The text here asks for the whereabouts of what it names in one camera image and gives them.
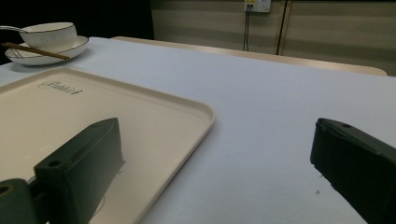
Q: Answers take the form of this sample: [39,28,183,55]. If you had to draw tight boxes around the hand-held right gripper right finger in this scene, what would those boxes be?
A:
[309,118,396,224]

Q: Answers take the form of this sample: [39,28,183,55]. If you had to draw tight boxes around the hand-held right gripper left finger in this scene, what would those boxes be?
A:
[33,117,125,224]

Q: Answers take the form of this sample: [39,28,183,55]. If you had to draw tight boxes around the beige plastic tray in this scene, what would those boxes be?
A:
[0,66,217,224]

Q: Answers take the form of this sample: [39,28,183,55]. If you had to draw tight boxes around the white plate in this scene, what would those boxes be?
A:
[4,35,90,66]

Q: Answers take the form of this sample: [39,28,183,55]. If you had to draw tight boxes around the brown wooden chopsticks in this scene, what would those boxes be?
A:
[0,42,71,62]

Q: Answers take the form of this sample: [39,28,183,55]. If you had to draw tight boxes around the white ribbed bowl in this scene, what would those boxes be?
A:
[18,21,78,53]

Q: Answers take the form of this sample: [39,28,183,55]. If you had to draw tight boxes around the black cable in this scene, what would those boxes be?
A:
[276,0,290,56]
[242,5,252,52]

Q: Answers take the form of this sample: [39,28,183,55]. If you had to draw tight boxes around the white wall socket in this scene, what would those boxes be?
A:
[244,0,273,14]

